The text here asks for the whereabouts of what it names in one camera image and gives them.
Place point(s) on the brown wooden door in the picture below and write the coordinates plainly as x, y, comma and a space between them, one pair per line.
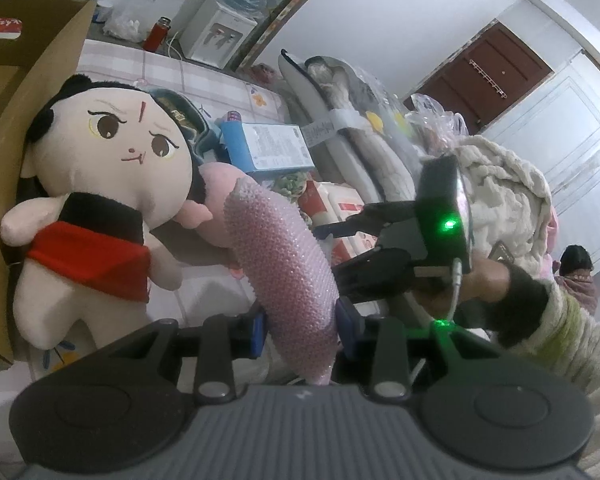
490, 70

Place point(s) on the cream fleece blanket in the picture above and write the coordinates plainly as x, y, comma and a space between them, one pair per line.
500, 185

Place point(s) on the small doll black hair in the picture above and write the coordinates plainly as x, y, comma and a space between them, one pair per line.
577, 270

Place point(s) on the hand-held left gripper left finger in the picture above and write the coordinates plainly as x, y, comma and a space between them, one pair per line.
256, 335

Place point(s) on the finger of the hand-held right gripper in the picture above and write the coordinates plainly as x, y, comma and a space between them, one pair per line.
375, 214
375, 272

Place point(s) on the black-haired plush doll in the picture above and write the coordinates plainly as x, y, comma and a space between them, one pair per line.
120, 135

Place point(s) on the red thermos flask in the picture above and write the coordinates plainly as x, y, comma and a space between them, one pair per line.
156, 35

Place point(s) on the white plastic bag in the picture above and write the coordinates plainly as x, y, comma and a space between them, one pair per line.
127, 20

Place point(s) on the clear plastic bag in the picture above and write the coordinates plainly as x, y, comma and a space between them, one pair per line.
435, 112

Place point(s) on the small blue carton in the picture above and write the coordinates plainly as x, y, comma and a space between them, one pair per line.
265, 145

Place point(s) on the pink plush toy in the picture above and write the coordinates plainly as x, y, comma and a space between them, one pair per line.
220, 185

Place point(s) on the brown cardboard box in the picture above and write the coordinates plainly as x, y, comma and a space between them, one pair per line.
10, 85

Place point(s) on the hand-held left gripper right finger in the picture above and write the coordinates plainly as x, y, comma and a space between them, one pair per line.
347, 327

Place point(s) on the white water dispenser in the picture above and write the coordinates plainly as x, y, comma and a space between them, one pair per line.
215, 30

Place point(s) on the person's right forearm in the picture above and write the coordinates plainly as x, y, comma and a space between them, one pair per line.
525, 305

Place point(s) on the white wardrobe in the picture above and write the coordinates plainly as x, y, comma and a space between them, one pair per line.
565, 135

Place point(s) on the plaid bed sheet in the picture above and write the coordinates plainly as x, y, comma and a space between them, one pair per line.
130, 65

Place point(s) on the green printed packet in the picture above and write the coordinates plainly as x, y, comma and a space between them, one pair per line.
291, 183

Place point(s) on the pink wet wipes pack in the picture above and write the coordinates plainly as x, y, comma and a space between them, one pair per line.
330, 200

